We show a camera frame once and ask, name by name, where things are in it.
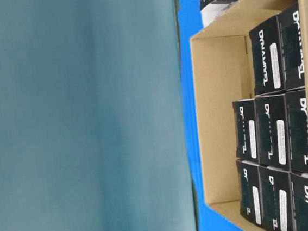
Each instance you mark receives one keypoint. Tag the black box column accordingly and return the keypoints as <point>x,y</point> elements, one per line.
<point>298,130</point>
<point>250,193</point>
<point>292,49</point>
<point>245,125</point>
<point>300,200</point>
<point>277,202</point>
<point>267,57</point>
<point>272,129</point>

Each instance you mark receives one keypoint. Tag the brown cardboard box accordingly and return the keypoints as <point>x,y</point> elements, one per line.
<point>221,74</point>

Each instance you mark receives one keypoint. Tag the black box centre near column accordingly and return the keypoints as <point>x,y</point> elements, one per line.
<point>298,130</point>

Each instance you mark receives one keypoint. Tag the black box bottom near column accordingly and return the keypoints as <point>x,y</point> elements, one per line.
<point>300,200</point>

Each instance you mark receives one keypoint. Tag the black box top near column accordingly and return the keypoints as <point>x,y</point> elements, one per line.
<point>292,49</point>

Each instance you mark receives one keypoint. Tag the blue table cloth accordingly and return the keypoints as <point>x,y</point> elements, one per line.
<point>188,22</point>

